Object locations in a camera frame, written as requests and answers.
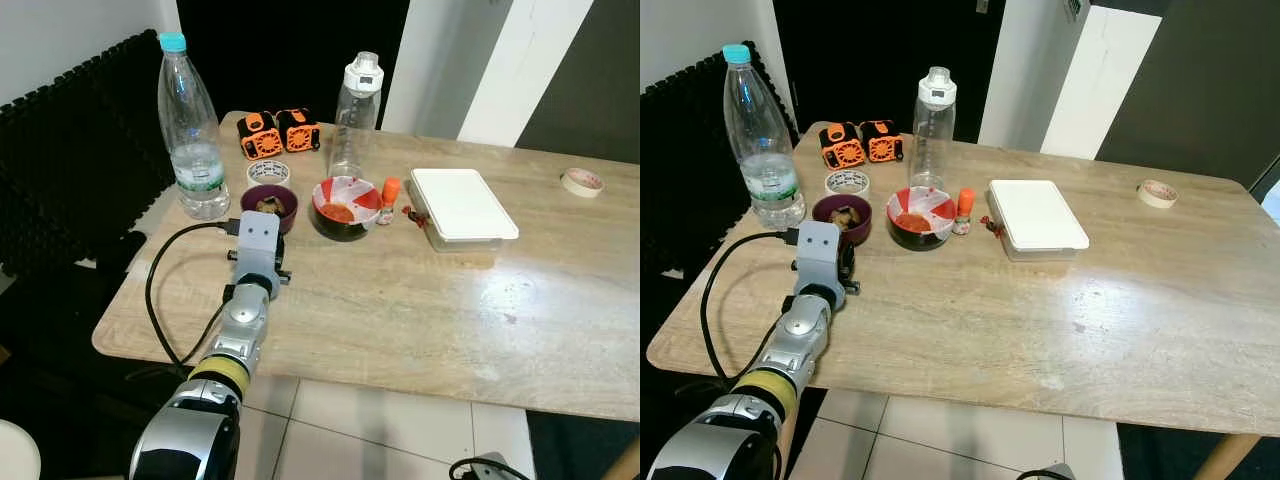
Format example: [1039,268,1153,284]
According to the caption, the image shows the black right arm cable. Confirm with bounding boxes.
[448,455,537,480]

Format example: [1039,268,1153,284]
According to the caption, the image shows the black ribbed foam panel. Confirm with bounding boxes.
[640,40,801,277]
[0,28,182,282]

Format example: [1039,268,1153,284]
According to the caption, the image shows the clear bottle teal cap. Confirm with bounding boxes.
[157,32,232,222]
[722,44,807,230]

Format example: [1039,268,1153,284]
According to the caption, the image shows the white lidded food container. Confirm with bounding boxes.
[405,167,521,253]
[985,179,1091,264]

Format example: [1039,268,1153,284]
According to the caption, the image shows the orange black small fan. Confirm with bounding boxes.
[860,120,904,164]
[277,108,322,153]
[237,111,285,161]
[819,122,867,170]

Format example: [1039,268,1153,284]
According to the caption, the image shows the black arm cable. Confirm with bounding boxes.
[144,215,247,372]
[448,455,537,480]
[699,228,802,377]

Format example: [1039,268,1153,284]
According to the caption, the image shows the red white patterned bowl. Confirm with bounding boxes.
[311,176,383,243]
[886,186,958,252]

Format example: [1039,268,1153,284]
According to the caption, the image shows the white chair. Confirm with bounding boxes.
[0,418,43,480]

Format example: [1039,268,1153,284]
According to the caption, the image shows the small sauce bottle orange cap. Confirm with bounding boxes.
[376,177,403,227]
[952,187,978,237]

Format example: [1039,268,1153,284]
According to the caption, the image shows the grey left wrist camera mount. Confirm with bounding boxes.
[793,221,851,297]
[228,210,291,301]

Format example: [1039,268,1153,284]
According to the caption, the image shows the clear bottle white lid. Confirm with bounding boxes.
[328,52,386,182]
[908,67,959,192]

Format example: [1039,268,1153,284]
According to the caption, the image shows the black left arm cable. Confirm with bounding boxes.
[144,215,247,372]
[699,228,802,377]

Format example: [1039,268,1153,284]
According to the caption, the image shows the beige masking tape roll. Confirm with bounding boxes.
[1139,179,1180,210]
[560,167,606,199]

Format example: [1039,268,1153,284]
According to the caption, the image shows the light wooden table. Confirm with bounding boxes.
[645,120,1280,480]
[92,110,641,480]

